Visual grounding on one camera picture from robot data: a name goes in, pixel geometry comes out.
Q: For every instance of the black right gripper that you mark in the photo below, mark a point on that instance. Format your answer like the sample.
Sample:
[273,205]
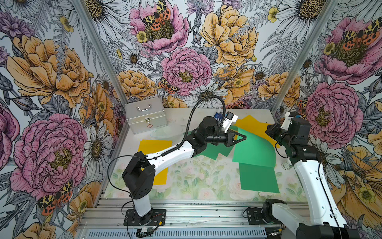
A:
[274,127]

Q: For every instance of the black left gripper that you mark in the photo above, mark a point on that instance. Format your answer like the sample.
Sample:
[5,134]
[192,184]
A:
[231,140]

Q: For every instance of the yellow paper sheet top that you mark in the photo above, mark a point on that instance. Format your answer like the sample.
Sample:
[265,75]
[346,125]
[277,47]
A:
[253,126]

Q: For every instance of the large green paper sheet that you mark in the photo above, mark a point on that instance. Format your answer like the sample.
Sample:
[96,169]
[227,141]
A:
[258,178]

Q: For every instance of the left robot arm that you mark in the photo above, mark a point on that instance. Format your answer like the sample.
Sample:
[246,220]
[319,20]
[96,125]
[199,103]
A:
[140,173]

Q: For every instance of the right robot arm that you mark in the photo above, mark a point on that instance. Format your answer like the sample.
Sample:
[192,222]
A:
[326,221]

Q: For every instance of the blue white snack packet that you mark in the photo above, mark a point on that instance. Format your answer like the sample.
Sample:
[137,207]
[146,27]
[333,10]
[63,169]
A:
[219,116]

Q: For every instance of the clear plastic film piece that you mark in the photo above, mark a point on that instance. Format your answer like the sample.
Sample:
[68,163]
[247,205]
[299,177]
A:
[164,133]

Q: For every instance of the silver metal case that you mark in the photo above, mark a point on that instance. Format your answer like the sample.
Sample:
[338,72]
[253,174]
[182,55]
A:
[146,115]

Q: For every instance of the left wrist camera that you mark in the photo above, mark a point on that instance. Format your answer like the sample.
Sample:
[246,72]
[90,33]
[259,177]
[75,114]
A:
[228,120]

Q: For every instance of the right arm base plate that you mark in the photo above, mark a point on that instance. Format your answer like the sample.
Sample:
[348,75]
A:
[254,216]

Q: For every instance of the aluminium rail frame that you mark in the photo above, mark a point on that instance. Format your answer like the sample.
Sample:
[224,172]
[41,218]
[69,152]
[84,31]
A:
[108,213]

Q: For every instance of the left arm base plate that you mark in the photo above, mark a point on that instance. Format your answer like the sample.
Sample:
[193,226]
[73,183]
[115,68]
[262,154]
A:
[156,217]

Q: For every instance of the aluminium corner post left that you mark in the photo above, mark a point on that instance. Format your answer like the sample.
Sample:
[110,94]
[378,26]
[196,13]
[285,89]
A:
[87,22]

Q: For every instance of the aluminium corner post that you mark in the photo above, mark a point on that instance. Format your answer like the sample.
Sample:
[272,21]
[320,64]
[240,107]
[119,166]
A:
[87,22]
[318,27]

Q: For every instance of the aluminium corner post right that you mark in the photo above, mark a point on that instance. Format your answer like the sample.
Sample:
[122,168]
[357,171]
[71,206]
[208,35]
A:
[318,27]

